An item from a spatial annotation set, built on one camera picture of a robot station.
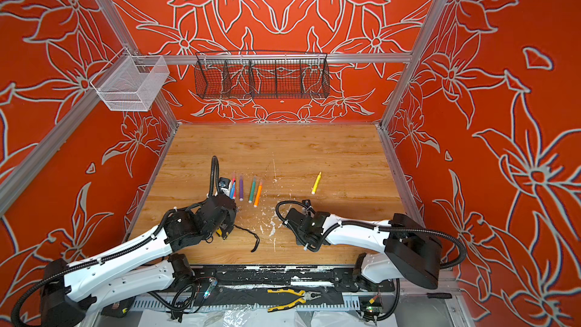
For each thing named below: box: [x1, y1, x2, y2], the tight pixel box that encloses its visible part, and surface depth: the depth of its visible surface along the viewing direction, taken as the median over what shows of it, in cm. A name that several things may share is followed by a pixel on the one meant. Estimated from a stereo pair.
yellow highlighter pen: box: [310, 171, 323, 195], surface depth 97 cm
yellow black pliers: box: [267, 288, 322, 313], surface depth 71 cm
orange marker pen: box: [253, 181, 263, 209], surface depth 94 cm
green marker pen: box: [248, 176, 257, 204], surface depth 96 cm
